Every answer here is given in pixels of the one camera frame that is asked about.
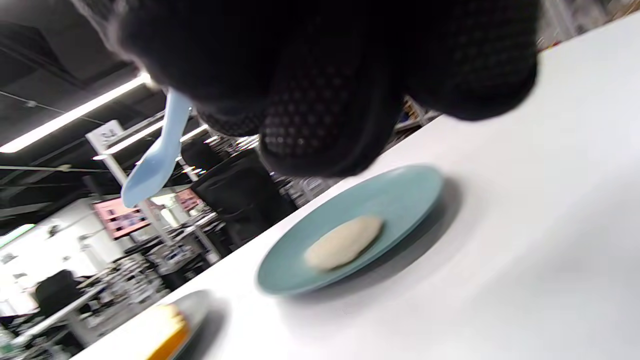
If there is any person's right hand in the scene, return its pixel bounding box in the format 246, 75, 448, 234
72, 0, 543, 178

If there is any fried egg slice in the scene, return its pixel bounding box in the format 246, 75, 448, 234
304, 215, 385, 272

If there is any light blue dessert shovel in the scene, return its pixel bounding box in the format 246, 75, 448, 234
121, 87, 193, 209

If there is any grey plate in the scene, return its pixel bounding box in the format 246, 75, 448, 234
165, 289, 213, 360

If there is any toast slice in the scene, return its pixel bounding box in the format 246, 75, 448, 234
127, 303, 191, 360

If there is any teal plate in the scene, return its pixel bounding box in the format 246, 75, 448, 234
256, 164, 446, 298

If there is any black office chair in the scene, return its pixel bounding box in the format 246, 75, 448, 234
190, 150, 301, 246

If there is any ceiling light strip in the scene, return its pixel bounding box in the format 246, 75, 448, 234
0, 72, 151, 153
92, 120, 211, 161

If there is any white pillar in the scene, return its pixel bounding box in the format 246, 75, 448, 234
85, 120, 221, 266

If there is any pink screen monitor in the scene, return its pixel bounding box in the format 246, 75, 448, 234
92, 197, 151, 241

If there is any small black chair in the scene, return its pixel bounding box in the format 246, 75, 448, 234
35, 270, 83, 318

